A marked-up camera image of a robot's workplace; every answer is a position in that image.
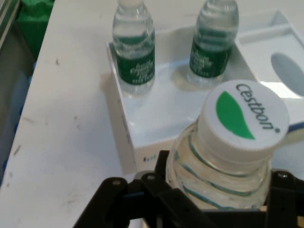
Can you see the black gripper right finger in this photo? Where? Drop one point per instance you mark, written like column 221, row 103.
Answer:
column 285, row 199

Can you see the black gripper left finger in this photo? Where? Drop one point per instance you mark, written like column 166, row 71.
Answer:
column 142, row 204

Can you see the clear bottle white Cestbon cap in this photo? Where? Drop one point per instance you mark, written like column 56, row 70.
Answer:
column 237, row 133

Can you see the white ByteDance cardboard box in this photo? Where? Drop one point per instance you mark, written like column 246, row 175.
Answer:
column 166, row 111

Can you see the clear water bottle green label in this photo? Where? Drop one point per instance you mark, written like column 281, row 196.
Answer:
column 134, row 54
column 212, row 50

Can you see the grey metal frame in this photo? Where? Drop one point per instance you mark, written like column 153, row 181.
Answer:
column 7, row 16

